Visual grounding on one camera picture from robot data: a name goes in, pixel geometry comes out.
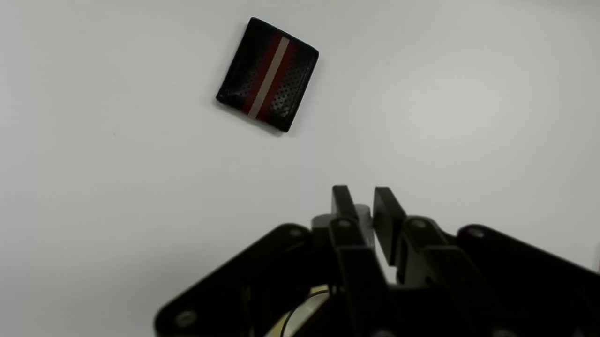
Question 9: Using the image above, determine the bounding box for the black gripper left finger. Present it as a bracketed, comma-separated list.
[330, 185, 373, 249]

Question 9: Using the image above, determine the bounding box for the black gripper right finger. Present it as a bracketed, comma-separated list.
[373, 187, 407, 266]

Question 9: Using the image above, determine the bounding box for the yellow enamel cup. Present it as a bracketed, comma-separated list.
[265, 284, 330, 337]

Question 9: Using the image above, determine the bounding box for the black striped wallet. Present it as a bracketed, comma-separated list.
[216, 17, 319, 133]

